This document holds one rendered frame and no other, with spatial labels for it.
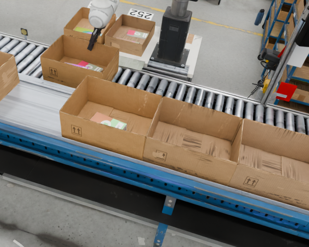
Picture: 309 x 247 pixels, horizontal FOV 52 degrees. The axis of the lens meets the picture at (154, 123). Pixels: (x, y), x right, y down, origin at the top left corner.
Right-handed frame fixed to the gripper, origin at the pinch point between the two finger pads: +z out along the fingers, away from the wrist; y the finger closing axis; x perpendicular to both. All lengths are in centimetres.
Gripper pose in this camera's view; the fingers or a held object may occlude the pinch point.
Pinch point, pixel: (91, 45)
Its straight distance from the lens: 214.2
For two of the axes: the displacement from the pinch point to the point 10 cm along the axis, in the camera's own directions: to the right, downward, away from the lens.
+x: -8.6, -5.0, -1.4
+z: -4.5, 5.8, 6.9
